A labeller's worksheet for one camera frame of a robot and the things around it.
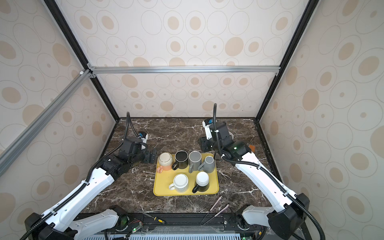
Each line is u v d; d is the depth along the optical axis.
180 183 0.79
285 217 0.37
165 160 0.86
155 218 0.74
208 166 0.87
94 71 0.91
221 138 0.53
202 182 0.78
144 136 0.68
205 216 0.75
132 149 0.57
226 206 0.78
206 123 0.64
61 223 0.39
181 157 0.88
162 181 0.87
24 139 0.55
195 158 0.85
